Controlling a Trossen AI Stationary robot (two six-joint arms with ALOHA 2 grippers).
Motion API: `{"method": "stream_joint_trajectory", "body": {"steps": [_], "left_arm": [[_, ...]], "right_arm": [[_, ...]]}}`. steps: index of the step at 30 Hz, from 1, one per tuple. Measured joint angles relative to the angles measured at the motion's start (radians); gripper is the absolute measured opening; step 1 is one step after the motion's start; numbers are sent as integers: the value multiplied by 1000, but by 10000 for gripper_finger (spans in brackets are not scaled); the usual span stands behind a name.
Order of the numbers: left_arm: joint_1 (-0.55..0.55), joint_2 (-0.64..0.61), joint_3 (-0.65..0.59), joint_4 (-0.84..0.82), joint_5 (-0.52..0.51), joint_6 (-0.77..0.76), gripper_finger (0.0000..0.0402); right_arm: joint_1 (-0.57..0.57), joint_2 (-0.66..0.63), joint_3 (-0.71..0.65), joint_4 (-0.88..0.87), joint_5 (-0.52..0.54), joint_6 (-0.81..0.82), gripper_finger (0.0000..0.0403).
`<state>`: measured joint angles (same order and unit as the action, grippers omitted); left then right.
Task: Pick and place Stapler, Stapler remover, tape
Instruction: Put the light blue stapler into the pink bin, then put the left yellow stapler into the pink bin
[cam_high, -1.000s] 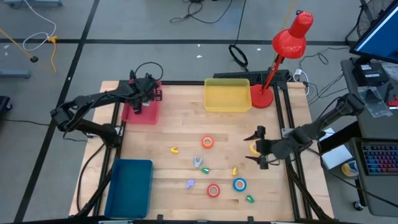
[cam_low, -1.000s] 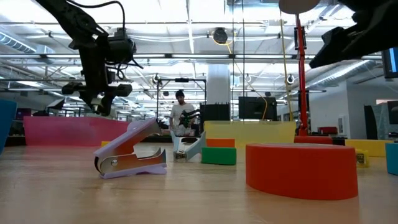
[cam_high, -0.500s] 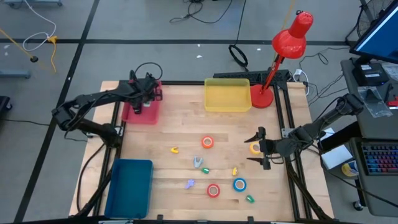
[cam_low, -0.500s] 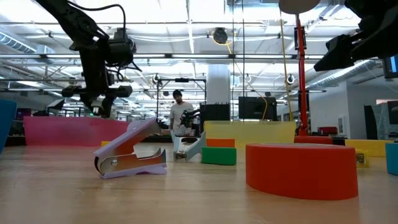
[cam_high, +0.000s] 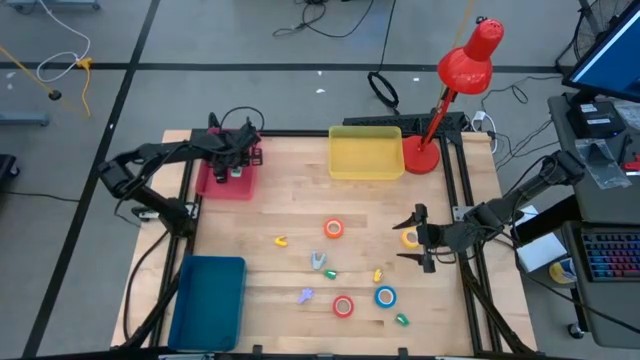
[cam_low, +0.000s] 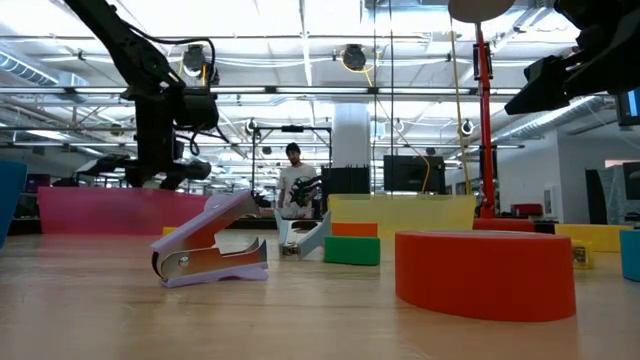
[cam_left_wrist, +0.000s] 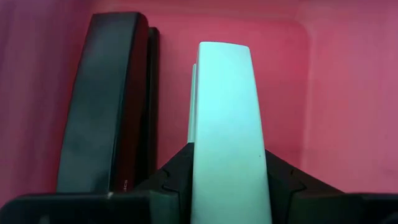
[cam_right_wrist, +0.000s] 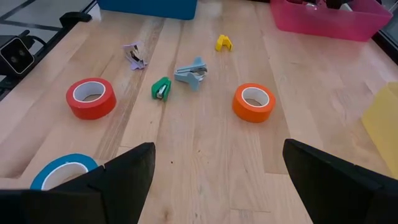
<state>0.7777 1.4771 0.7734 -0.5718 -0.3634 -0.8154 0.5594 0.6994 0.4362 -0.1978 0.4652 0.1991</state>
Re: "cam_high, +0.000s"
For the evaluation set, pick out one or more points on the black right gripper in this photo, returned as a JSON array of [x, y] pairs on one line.
[[445, 237]]

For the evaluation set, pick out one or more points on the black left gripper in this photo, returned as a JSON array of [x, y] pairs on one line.
[[230, 150]]

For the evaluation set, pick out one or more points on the yellow mini stapler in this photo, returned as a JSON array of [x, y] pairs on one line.
[[280, 244], [378, 276]]

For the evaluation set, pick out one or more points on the green mini stapler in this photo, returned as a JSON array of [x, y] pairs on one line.
[[330, 274], [402, 320]]

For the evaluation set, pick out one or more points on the orange tape roll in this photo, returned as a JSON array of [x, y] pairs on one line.
[[325, 228]]

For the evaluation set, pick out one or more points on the purple staple remover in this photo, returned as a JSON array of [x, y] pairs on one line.
[[305, 296]]

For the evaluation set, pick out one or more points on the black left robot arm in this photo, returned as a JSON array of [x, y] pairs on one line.
[[165, 148]]

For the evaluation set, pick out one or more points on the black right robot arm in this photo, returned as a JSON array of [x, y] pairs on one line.
[[525, 192]]

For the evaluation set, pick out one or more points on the grey-blue staple remover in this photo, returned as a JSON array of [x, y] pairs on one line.
[[318, 262]]

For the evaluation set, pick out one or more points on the red tape roll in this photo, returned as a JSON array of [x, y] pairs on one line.
[[335, 306]]

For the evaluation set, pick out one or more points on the pink plastic bin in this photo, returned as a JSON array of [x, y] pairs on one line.
[[235, 192]]

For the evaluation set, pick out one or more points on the yellow plastic bin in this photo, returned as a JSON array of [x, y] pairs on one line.
[[365, 155]]

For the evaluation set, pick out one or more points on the black power strip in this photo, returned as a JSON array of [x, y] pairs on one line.
[[390, 122]]

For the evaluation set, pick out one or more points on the white box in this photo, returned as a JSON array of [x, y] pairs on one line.
[[540, 252]]

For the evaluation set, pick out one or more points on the white power adapter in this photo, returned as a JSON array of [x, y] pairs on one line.
[[479, 117]]

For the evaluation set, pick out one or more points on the blue plastic bin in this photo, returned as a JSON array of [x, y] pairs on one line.
[[207, 305]]

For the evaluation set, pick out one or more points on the grey desk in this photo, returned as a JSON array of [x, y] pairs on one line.
[[590, 205]]

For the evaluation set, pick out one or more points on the red desk lamp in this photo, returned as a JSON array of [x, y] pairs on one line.
[[467, 65]]

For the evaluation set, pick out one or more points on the backlit keyboard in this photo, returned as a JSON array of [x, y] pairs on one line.
[[612, 257]]

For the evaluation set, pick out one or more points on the clear plastic bag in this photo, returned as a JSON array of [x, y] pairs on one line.
[[602, 165]]

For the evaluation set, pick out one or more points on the black mini computer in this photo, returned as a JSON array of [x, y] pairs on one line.
[[595, 122]]

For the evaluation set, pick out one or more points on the red tool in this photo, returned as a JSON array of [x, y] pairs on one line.
[[634, 165]]

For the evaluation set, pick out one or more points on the computer monitor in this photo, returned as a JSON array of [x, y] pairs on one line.
[[610, 65]]

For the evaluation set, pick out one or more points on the black floor fan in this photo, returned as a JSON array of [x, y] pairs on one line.
[[595, 25]]

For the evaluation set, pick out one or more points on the black table frame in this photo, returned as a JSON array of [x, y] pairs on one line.
[[290, 133]]

